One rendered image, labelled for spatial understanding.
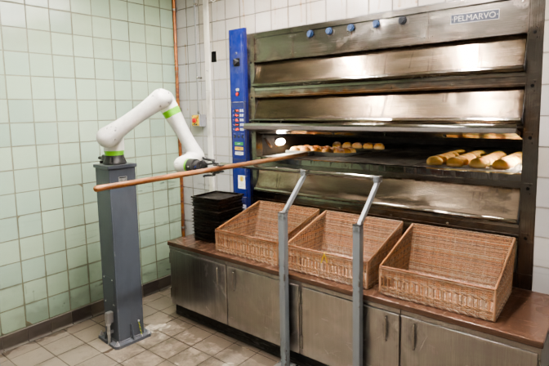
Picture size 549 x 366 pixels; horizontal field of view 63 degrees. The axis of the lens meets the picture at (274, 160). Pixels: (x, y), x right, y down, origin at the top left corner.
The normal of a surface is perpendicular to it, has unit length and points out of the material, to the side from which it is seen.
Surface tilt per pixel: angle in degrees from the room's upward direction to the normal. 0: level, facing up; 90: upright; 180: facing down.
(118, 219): 90
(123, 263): 90
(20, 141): 90
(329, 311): 92
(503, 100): 70
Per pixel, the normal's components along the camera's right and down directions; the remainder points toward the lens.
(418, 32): -0.62, 0.11
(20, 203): 0.78, 0.06
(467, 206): -0.59, -0.25
